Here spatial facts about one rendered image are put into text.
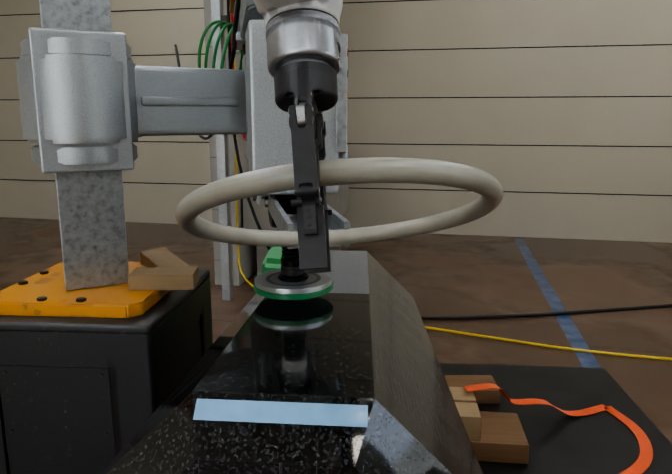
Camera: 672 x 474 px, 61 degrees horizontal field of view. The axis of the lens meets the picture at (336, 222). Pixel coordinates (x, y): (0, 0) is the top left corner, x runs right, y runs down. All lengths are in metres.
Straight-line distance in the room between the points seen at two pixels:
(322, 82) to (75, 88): 1.24
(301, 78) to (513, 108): 5.80
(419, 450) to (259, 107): 0.84
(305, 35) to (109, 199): 1.33
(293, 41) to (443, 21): 5.80
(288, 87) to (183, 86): 1.32
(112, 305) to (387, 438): 0.99
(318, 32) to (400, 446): 0.72
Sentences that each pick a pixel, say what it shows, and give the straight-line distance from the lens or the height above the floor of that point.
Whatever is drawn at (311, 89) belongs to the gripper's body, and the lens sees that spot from 0.66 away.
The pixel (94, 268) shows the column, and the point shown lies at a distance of 1.96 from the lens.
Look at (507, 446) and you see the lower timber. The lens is 2.41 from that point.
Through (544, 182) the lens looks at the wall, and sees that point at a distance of 6.51.
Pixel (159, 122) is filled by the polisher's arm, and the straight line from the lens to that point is 1.95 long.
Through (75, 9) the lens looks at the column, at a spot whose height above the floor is 1.62.
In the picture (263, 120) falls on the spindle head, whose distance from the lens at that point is 1.42.
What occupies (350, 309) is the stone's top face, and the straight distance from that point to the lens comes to 1.51.
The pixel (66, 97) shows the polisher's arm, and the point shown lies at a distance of 1.83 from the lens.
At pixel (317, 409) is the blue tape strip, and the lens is 1.07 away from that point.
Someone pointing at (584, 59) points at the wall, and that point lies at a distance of 6.55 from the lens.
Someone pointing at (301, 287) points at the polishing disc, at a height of 0.88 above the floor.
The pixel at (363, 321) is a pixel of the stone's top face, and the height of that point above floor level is 0.82.
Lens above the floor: 1.32
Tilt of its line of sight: 11 degrees down
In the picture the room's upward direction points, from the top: straight up
